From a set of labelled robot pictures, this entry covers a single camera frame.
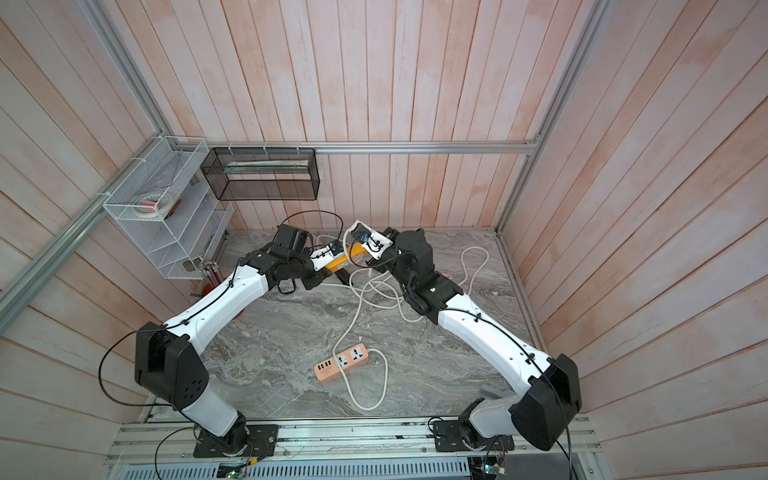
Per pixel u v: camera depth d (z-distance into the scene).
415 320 0.95
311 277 0.76
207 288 0.90
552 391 0.39
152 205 0.73
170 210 0.75
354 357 0.85
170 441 0.67
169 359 0.43
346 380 0.82
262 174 1.04
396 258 0.62
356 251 0.81
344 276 1.02
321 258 0.73
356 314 0.95
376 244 0.59
